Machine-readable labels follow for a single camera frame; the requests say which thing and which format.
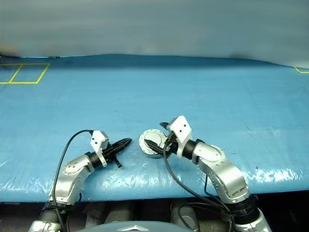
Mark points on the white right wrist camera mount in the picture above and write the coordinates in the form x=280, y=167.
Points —
x=181, y=128

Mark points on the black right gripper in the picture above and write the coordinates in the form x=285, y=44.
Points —
x=171, y=145

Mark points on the grey rounded shape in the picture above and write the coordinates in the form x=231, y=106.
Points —
x=179, y=217
x=119, y=213

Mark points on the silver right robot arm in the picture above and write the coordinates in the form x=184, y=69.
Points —
x=224, y=171

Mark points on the blue plastic table cover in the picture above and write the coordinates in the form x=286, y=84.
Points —
x=217, y=96

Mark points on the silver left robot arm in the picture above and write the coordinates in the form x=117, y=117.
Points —
x=72, y=174

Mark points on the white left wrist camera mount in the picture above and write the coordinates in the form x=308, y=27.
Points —
x=97, y=142

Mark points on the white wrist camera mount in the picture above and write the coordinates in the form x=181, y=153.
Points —
x=97, y=142
x=181, y=128

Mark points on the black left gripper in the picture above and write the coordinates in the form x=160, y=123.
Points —
x=110, y=153

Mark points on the grey robot torso with logo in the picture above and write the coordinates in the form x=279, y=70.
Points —
x=137, y=228

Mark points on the silver motor cover circuit board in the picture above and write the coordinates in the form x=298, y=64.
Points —
x=154, y=136

